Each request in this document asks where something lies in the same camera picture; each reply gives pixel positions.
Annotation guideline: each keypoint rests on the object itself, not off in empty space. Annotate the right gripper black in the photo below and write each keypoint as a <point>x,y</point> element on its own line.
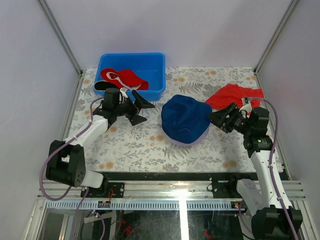
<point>219,117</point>

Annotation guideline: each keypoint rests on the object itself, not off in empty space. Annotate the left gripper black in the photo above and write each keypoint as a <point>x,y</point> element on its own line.
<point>140,103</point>

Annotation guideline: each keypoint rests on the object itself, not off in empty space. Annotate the lilac bucket hat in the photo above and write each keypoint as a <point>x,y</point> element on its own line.
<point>187,139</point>

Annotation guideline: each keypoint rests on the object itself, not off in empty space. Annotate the navy blue hat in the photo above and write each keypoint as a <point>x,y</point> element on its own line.
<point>184,112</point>

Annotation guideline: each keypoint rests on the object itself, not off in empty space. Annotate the blue plastic bin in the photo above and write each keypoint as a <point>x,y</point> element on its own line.
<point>150,66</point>

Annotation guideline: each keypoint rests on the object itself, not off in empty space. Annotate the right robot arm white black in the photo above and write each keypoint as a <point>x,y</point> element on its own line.
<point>272,214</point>

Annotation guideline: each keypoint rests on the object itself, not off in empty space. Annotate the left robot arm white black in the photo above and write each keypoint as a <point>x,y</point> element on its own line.
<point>66,161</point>

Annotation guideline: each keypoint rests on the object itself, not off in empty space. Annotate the red cloth hat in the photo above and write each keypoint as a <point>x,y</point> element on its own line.
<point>232,93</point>

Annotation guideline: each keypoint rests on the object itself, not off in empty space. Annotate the red cap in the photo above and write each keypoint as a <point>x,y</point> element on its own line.
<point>124,79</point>

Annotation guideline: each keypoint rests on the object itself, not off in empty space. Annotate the beige black hat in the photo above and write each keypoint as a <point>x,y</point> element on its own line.
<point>101,86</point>

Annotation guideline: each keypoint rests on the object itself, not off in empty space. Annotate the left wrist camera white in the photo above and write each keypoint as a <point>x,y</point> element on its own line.
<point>123,95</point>

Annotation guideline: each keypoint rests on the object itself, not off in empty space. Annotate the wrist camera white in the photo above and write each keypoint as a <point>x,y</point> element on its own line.
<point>123,95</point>
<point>246,109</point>

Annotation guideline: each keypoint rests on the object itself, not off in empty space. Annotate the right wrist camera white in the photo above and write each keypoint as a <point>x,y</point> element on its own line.
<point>246,109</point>

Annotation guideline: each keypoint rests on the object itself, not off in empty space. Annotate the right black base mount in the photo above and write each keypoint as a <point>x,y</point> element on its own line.
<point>224,185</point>

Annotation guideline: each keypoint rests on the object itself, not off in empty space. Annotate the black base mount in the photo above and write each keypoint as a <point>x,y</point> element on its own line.
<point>108,190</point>
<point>224,185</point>

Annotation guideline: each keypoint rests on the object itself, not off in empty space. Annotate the aluminium front rail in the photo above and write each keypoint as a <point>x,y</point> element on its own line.
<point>167,190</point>

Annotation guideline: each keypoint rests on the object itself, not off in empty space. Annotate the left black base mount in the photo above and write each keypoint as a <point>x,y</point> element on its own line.
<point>108,190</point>

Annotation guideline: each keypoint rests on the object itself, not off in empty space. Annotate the blue white cable duct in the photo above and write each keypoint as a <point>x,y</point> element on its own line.
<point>168,205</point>

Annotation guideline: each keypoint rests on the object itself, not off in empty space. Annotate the left aluminium frame post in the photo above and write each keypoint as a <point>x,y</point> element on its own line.
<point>59,35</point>

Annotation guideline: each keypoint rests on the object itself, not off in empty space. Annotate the aluminium frame post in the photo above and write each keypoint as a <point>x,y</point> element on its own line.
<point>59,35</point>
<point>280,27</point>

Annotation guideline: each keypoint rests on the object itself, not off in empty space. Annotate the right aluminium frame post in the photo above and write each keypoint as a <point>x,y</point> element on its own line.
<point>280,27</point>

